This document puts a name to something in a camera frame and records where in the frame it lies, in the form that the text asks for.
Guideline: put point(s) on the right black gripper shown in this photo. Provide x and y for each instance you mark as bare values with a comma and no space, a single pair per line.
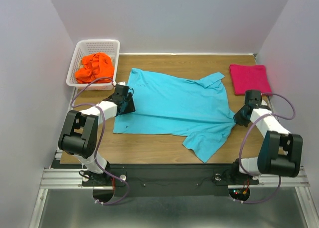
239,120

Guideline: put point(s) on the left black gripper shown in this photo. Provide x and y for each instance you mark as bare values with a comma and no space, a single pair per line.
130,108

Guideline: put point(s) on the cyan blue t-shirt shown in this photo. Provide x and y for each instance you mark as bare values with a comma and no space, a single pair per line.
196,109

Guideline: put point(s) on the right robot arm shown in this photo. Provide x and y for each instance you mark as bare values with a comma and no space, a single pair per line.
281,150

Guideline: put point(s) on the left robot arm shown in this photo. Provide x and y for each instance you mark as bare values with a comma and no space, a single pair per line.
83,131

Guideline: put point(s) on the folded magenta t-shirt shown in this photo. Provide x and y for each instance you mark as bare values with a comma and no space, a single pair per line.
246,78

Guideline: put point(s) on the orange t-shirt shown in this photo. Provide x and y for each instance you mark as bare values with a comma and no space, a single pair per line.
96,67

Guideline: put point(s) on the white plastic laundry basket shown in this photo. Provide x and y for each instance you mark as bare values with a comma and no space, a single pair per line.
110,47

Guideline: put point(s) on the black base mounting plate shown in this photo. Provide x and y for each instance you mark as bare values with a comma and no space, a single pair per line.
163,180

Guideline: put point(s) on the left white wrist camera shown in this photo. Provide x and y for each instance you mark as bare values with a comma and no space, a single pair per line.
121,83

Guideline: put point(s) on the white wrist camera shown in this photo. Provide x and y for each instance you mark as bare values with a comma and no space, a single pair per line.
121,83
264,103

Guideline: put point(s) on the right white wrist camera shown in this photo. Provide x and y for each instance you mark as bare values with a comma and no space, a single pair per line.
264,103

